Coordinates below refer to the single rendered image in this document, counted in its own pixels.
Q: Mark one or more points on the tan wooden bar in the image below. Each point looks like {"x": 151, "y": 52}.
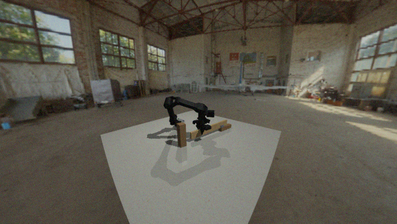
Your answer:
{"x": 197, "y": 133}

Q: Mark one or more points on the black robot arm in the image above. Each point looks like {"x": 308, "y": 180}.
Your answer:
{"x": 200, "y": 108}

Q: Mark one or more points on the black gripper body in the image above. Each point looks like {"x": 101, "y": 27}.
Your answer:
{"x": 201, "y": 122}

